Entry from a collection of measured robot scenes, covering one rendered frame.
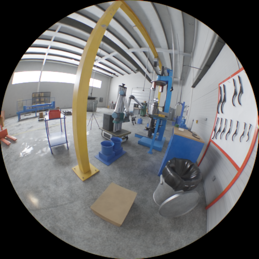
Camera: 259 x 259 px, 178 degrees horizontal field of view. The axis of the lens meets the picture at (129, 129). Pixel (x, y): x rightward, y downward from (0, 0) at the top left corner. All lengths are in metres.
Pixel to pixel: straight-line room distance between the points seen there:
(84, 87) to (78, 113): 0.34
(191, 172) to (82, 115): 1.65
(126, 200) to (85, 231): 0.70
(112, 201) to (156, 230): 0.72
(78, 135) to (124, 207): 1.04
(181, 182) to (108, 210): 0.77
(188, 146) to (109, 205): 1.36
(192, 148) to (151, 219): 1.22
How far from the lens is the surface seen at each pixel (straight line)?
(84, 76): 1.18
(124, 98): 2.26
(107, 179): 1.55
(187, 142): 1.44
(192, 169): 1.27
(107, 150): 1.76
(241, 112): 1.80
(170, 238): 1.41
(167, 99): 3.06
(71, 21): 5.99
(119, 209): 0.98
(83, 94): 1.15
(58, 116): 2.09
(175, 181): 0.94
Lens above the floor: 1.23
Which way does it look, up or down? 17 degrees down
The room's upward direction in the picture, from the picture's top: 9 degrees clockwise
